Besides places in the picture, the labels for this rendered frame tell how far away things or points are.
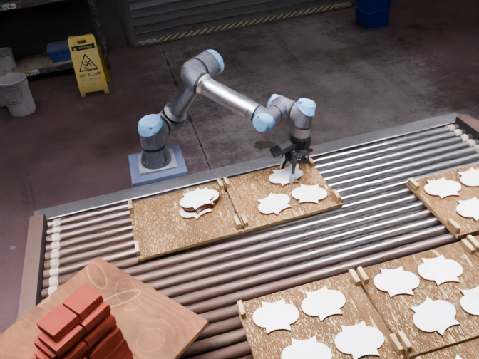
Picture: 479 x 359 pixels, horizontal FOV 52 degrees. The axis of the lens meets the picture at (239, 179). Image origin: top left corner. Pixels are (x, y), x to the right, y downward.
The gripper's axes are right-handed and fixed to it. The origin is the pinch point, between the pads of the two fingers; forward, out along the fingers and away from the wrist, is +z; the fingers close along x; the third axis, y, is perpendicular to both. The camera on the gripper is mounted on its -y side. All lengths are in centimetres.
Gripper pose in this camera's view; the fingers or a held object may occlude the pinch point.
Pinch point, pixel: (285, 176)
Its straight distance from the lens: 212.5
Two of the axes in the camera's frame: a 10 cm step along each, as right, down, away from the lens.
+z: -1.5, 8.3, 5.3
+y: 9.5, -0.3, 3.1
